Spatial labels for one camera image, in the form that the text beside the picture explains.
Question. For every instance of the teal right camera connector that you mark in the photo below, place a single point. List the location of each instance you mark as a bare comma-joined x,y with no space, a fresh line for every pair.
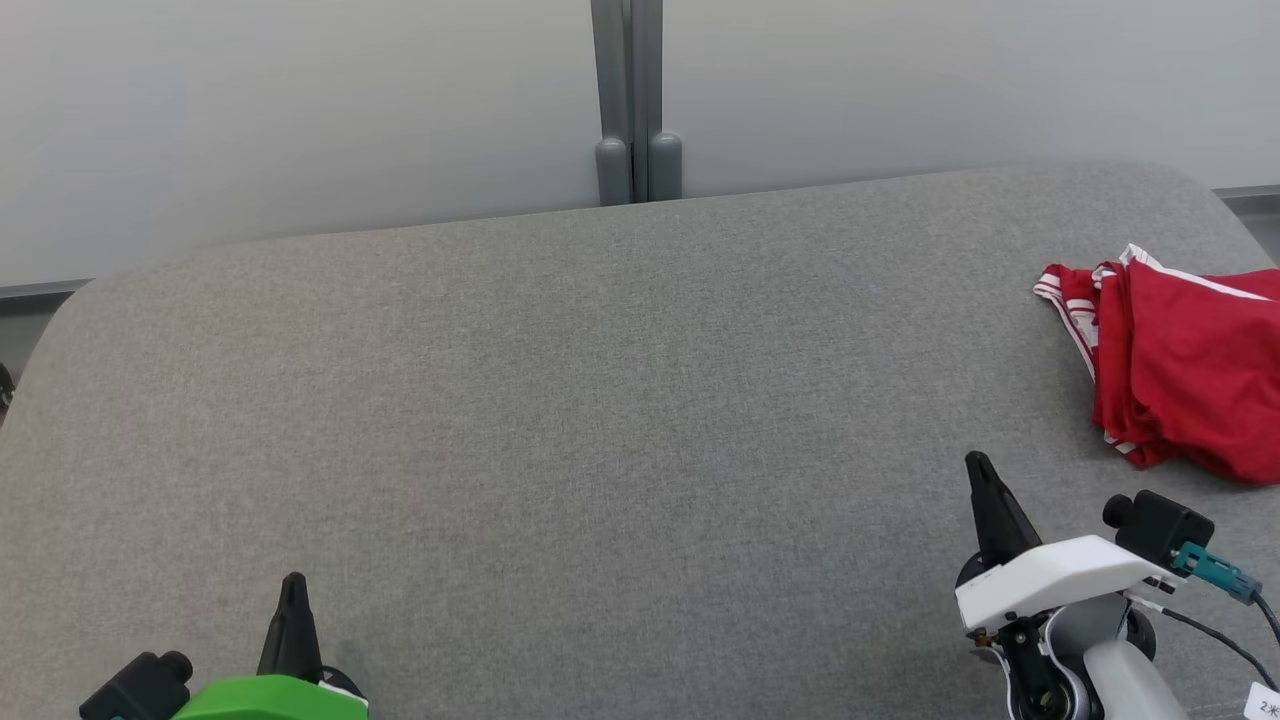
1215,570

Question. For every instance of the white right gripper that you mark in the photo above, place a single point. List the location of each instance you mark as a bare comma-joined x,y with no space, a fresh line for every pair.
1060,580

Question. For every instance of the red shorts with white stripe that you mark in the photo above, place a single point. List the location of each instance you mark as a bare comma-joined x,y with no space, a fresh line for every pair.
1200,380

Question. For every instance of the grey partition post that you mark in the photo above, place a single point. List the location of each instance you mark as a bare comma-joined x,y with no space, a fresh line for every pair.
612,100
662,100

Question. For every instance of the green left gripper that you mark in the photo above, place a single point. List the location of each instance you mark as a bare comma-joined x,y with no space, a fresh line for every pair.
270,700

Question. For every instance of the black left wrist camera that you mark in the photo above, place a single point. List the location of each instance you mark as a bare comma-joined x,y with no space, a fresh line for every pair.
140,690

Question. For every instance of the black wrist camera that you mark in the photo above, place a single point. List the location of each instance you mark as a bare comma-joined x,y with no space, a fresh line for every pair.
1165,525
140,690

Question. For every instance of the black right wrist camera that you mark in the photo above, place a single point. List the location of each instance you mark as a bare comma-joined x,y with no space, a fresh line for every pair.
1165,525

